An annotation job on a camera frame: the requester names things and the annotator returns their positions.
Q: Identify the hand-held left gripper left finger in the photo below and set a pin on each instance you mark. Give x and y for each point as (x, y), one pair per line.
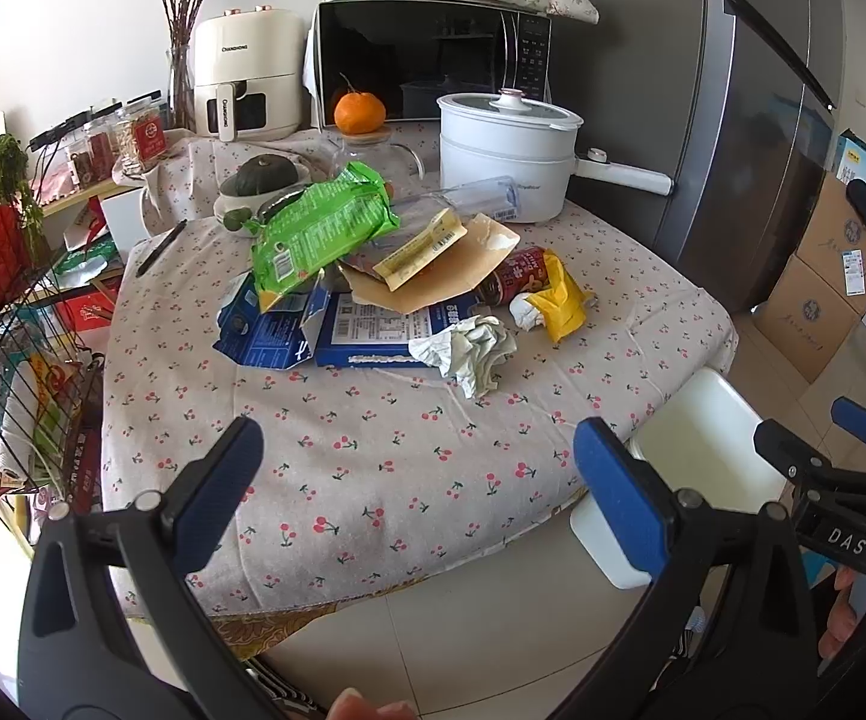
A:
(219, 487)

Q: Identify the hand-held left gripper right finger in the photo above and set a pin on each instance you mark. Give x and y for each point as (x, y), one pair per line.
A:
(620, 495)

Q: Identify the white plastic bin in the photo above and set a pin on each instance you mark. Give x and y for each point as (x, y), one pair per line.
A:
(703, 450)

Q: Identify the white tissue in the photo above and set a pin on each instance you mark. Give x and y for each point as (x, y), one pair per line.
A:
(470, 352)

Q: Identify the blue carton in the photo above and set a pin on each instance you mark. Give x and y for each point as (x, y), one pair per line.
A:
(365, 330)

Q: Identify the green snack bag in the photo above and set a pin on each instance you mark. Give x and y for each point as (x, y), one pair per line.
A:
(313, 240)

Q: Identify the person's right hand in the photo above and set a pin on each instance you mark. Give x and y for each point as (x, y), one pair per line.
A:
(838, 615)

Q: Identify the person's left hand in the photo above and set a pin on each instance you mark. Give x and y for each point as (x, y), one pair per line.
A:
(369, 706)

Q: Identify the large cardboard box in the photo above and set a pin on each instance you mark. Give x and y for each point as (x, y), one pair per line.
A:
(800, 322)

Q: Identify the cherry print tablecloth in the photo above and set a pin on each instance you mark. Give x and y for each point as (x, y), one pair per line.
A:
(373, 465)

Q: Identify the patterned under tablecloth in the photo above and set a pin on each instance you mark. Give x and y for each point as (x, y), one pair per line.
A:
(290, 626)

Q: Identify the small cardboard box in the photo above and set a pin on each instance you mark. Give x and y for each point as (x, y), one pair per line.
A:
(838, 240)

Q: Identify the yellow plastic wrapper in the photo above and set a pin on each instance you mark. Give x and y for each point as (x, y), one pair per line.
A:
(560, 307)

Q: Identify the striped slipper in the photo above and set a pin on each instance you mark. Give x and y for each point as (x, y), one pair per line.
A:
(286, 690)

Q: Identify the red gift box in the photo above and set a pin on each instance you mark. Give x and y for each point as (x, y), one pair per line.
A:
(87, 311)

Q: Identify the red drink can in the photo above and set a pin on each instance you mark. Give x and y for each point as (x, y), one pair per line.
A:
(515, 274)

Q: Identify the black pen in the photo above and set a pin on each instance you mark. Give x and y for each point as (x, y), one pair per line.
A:
(162, 246)

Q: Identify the blue printed box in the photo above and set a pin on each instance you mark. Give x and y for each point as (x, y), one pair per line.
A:
(864, 157)

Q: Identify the white square box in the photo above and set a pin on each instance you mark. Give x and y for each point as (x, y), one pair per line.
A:
(123, 221)

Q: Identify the yellow paper wrapper strip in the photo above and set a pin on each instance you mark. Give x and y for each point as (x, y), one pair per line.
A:
(418, 251)

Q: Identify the clear plastic bottle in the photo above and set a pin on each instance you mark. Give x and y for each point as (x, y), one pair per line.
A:
(478, 199)

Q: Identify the grey refrigerator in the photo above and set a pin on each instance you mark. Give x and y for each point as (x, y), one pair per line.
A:
(665, 127)

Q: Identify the white electric pot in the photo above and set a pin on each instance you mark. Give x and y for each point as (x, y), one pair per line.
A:
(493, 165)

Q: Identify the glass storage jar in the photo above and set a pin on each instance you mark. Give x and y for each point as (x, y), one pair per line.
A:
(91, 157)

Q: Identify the glass jar with red label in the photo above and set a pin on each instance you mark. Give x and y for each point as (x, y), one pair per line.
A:
(141, 139)

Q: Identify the glass jar with wooden lid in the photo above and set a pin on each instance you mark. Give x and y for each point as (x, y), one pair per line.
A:
(373, 157)

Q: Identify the green leafy vegetables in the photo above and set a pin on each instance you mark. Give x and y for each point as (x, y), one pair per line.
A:
(12, 165)

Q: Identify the glass vase with dry twigs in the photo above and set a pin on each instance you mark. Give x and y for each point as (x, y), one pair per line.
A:
(181, 90)

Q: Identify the orange tangerine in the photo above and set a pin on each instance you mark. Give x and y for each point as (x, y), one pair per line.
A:
(360, 112)

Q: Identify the white air fryer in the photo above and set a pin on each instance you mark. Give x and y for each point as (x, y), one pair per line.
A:
(253, 52)

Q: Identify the black microwave oven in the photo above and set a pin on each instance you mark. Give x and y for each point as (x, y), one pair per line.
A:
(418, 52)

